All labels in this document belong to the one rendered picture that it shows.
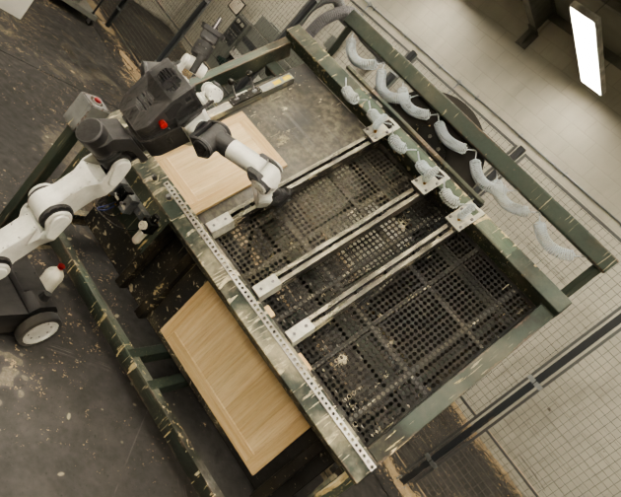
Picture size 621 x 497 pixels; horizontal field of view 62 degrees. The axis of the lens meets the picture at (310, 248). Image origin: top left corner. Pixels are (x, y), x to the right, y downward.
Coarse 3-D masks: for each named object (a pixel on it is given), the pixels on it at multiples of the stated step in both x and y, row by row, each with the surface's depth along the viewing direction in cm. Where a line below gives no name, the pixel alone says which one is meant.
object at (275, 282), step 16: (432, 176) 261; (416, 192) 275; (384, 208) 264; (400, 208) 266; (368, 224) 259; (336, 240) 254; (352, 240) 256; (304, 256) 247; (320, 256) 248; (288, 272) 246; (304, 272) 248; (256, 288) 237; (272, 288) 238
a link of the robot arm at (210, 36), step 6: (204, 24) 248; (204, 30) 248; (210, 30) 248; (216, 30) 248; (204, 36) 248; (210, 36) 249; (216, 36) 249; (222, 36) 250; (198, 42) 248; (204, 42) 247; (210, 42) 249; (216, 42) 250; (204, 48) 248; (210, 48) 250; (210, 54) 253
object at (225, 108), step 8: (280, 80) 302; (288, 80) 303; (264, 88) 298; (272, 88) 299; (280, 88) 303; (256, 96) 295; (264, 96) 300; (224, 104) 290; (240, 104) 292; (248, 104) 296; (208, 112) 286; (216, 112) 287; (224, 112) 289
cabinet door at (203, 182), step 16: (240, 112) 291; (240, 128) 286; (256, 128) 287; (256, 144) 282; (160, 160) 271; (176, 160) 273; (192, 160) 273; (208, 160) 274; (224, 160) 275; (176, 176) 268; (192, 176) 269; (208, 176) 270; (224, 176) 271; (240, 176) 272; (192, 192) 264; (208, 192) 265; (224, 192) 266; (192, 208) 260; (208, 208) 262
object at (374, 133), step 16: (368, 128) 282; (384, 128) 284; (352, 144) 281; (368, 144) 282; (320, 160) 274; (336, 160) 275; (352, 160) 284; (304, 176) 269; (320, 176) 275; (240, 208) 256; (256, 208) 258; (208, 224) 250; (224, 224) 251
